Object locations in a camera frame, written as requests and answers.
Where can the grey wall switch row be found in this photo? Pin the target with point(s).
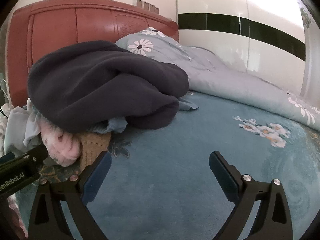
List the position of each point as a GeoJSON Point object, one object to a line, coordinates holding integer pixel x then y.
{"type": "Point", "coordinates": [146, 5]}

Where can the teal bed sheet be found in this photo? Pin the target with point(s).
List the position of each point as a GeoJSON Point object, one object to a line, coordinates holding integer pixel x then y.
{"type": "Point", "coordinates": [162, 167]}

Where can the tan knitted garment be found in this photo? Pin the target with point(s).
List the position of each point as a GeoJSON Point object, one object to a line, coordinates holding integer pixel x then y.
{"type": "Point", "coordinates": [92, 145]}

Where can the pink fuzzy garment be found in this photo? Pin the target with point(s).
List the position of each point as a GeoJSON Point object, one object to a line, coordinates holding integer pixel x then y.
{"type": "Point", "coordinates": [65, 145]}

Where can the dark grey fleece sweater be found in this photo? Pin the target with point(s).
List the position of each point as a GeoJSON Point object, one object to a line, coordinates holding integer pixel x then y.
{"type": "Point", "coordinates": [100, 85]}

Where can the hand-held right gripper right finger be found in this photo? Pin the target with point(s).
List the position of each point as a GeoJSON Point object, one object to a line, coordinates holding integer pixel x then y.
{"type": "Point", "coordinates": [221, 177]}

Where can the pale blue-white cloth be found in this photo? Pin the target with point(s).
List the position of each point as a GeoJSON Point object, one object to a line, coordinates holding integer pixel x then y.
{"type": "Point", "coordinates": [30, 127]}

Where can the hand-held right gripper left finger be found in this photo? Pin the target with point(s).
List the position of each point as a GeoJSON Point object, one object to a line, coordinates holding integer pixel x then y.
{"type": "Point", "coordinates": [98, 177]}

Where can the light blue daisy quilt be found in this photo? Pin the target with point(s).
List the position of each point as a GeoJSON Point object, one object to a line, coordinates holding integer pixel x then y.
{"type": "Point", "coordinates": [225, 80]}

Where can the white wardrobe with black stripe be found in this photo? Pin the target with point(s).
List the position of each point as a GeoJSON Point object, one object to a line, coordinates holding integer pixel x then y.
{"type": "Point", "coordinates": [212, 2]}

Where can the red-brown wooden headboard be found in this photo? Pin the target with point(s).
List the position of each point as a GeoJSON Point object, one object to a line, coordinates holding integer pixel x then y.
{"type": "Point", "coordinates": [62, 25]}

